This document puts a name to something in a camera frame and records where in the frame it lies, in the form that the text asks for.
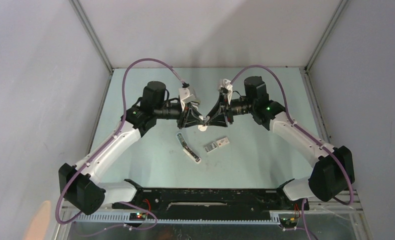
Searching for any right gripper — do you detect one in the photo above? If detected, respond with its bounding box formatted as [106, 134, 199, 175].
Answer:
[206, 92, 256, 128]

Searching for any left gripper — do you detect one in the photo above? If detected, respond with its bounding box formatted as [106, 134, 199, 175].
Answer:
[154, 100, 204, 130]

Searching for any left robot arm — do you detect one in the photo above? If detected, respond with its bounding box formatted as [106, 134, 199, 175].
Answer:
[58, 81, 203, 215]

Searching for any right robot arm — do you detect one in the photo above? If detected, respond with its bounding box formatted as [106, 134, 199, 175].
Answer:
[205, 76, 355, 209]

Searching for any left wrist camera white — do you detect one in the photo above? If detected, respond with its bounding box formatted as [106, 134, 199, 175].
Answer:
[178, 86, 201, 110]

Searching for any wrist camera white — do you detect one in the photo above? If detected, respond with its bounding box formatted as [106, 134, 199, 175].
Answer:
[217, 78, 233, 104]
[178, 86, 201, 110]

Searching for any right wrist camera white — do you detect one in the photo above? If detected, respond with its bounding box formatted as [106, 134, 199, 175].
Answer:
[217, 78, 233, 104]

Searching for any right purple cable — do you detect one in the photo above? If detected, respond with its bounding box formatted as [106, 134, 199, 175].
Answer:
[229, 64, 355, 240]

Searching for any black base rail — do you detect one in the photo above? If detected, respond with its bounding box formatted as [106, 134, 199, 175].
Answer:
[129, 187, 309, 222]

